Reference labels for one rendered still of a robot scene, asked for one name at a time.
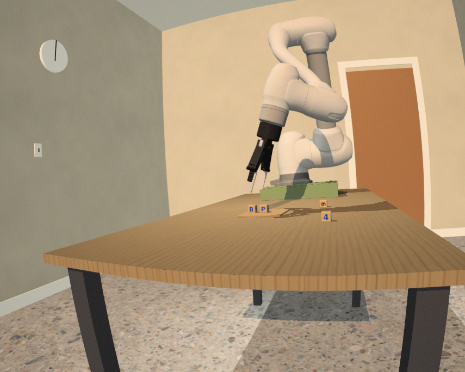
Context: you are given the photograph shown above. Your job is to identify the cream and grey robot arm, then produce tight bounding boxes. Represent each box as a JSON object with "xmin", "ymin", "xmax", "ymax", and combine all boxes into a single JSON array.
[{"xmin": 259, "ymin": 16, "xmax": 353, "ymax": 187}]

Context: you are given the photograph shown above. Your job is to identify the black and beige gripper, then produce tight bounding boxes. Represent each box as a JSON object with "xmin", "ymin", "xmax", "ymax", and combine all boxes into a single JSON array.
[{"xmin": 243, "ymin": 121, "xmax": 282, "ymax": 193}]

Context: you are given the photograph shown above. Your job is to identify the light orange mat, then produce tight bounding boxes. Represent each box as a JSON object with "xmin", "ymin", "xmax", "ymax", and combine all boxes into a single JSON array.
[{"xmin": 237, "ymin": 209, "xmax": 290, "ymax": 217}]

